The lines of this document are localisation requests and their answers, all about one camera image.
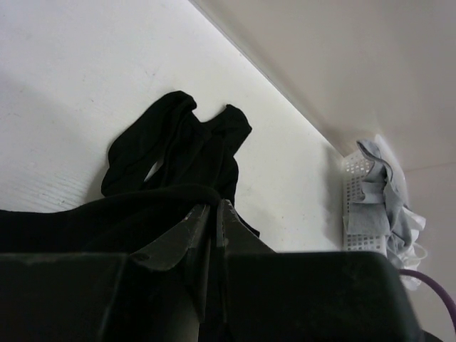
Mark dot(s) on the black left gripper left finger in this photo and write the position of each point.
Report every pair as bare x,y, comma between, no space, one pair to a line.
179,262

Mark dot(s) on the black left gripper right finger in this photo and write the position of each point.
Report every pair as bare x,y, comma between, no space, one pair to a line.
247,280

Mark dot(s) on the black tank top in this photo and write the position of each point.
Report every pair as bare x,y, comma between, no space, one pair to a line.
163,165

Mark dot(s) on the grey tank top in basket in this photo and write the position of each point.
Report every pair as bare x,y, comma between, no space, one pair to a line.
380,189

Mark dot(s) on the white plastic laundry basket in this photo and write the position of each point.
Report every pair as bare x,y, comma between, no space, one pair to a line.
357,235

